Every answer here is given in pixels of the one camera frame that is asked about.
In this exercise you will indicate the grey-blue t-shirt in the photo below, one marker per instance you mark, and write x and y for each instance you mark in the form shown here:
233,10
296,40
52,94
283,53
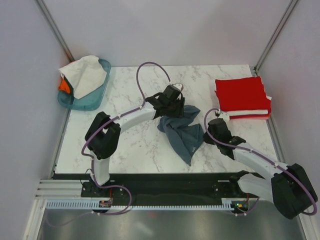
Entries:
184,137

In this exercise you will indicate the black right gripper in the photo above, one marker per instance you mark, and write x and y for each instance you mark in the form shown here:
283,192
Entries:
207,139

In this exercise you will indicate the white slotted cable duct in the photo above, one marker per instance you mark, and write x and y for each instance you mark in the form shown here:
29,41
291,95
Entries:
98,205

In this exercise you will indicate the folded red t-shirt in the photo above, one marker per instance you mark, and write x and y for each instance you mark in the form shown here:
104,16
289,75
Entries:
244,94
250,117

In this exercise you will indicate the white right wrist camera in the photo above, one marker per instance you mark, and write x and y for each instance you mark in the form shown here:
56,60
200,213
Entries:
223,115

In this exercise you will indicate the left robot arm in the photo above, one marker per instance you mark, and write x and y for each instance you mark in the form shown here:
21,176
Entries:
102,137

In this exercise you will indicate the crumpled white t-shirt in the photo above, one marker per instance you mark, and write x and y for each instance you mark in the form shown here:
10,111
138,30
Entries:
85,75

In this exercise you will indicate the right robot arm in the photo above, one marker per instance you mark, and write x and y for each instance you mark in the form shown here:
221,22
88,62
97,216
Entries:
286,186

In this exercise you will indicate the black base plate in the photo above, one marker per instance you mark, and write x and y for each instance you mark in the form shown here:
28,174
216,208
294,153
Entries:
167,188

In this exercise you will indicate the folded red t-shirt bottom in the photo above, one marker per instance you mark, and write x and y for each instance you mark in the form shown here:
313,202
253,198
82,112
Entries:
250,117

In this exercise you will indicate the folded white t-shirt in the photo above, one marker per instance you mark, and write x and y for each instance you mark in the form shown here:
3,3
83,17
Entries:
250,113

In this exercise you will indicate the dark green t-shirt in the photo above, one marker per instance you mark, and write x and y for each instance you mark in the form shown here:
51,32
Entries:
70,87

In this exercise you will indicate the teal plastic bin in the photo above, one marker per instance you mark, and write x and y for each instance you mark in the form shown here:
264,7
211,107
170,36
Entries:
90,102

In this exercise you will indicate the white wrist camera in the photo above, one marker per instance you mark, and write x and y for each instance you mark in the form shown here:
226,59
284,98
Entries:
179,86
223,115

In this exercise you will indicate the orange t-shirt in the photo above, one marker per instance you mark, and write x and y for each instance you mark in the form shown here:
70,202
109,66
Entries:
63,86

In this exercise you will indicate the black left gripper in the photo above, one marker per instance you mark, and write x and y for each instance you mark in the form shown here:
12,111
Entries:
180,103

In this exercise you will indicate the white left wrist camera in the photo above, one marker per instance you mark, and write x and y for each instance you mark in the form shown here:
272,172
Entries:
179,86

